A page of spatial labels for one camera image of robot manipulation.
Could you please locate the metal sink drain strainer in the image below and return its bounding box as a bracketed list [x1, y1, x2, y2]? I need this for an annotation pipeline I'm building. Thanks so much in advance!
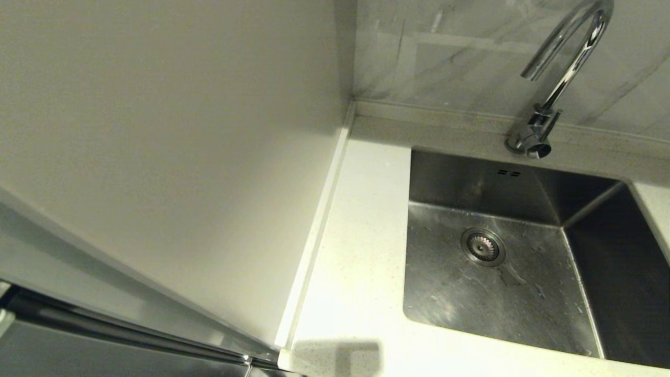
[461, 227, 507, 268]

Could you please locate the grey glossy appliance door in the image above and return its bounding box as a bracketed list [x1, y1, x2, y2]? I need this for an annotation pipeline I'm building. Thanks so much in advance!
[0, 320, 252, 377]

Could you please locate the tall white cabinet panel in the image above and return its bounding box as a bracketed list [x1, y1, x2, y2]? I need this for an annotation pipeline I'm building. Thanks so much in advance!
[0, 0, 358, 352]

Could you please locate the chrome gooseneck faucet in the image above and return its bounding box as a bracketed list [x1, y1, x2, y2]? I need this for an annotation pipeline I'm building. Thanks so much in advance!
[504, 0, 615, 160]

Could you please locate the dark bar door handle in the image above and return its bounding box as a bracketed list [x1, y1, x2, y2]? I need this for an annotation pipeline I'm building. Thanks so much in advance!
[0, 285, 279, 371]

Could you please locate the stainless steel sink basin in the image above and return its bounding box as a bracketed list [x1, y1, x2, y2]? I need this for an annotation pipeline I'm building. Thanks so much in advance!
[403, 147, 670, 370]

